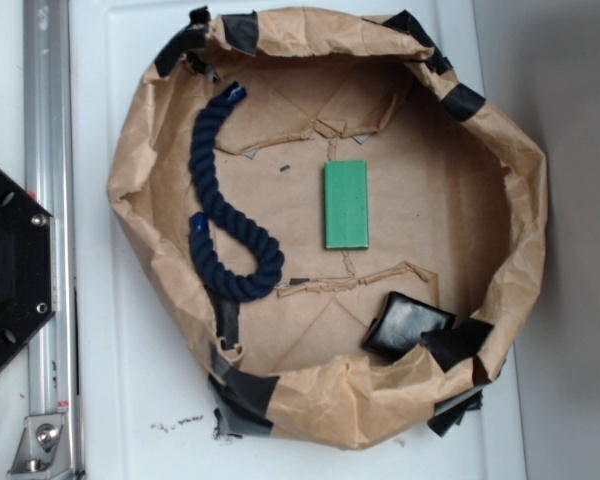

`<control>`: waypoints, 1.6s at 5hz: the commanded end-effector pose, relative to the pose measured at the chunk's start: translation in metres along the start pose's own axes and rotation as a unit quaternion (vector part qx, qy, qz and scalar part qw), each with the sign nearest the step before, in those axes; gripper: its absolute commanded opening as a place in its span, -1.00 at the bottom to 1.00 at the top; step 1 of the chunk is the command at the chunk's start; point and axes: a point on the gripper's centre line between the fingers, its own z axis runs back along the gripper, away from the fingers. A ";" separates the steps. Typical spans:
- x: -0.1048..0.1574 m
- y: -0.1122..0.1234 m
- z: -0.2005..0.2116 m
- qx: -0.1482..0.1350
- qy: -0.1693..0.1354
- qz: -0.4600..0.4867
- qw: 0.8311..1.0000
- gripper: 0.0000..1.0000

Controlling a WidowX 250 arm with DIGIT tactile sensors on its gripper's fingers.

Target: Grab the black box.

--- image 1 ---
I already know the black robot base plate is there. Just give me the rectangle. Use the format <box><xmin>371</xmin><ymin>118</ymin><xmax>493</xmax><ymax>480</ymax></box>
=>
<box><xmin>0</xmin><ymin>169</ymin><xmax>55</xmax><ymax>373</ymax></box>

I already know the green rectangular block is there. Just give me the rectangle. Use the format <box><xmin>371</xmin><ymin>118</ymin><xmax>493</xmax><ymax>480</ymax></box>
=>
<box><xmin>324</xmin><ymin>160</ymin><xmax>370</xmax><ymax>250</ymax></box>

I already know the metal corner bracket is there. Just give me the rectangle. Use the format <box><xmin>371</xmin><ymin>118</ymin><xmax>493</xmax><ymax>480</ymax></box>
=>
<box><xmin>6</xmin><ymin>413</ymin><xmax>72</xmax><ymax>479</ymax></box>

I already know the aluminium extrusion rail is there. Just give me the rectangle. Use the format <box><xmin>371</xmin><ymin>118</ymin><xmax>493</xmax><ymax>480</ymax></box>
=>
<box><xmin>23</xmin><ymin>1</ymin><xmax>86</xmax><ymax>479</ymax></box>

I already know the dark blue twisted rope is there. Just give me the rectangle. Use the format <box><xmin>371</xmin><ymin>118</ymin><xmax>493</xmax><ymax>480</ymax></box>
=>
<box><xmin>187</xmin><ymin>82</ymin><xmax>285</xmax><ymax>302</ymax></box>

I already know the brown paper bag container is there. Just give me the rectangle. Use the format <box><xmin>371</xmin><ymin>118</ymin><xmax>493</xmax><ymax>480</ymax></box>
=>
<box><xmin>107</xmin><ymin>7</ymin><xmax>547</xmax><ymax>449</ymax></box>

